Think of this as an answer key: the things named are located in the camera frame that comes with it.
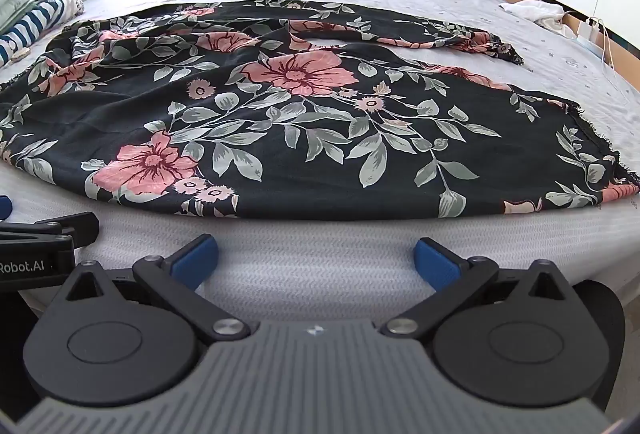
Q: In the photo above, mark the blue white striped blanket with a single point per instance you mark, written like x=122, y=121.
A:
x=35, y=21

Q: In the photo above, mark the black floral pants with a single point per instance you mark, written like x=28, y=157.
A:
x=300, y=138

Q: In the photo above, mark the white power adapter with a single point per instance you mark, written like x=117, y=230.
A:
x=590, y=32

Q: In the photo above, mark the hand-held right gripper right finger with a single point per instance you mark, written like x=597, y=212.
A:
x=435, y=264

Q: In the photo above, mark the white cloth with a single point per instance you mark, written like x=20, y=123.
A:
x=535, y=11

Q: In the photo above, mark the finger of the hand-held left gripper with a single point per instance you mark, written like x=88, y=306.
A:
x=3, y=208
x=75, y=228

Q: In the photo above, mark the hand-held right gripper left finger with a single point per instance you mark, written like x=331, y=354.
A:
x=195, y=261

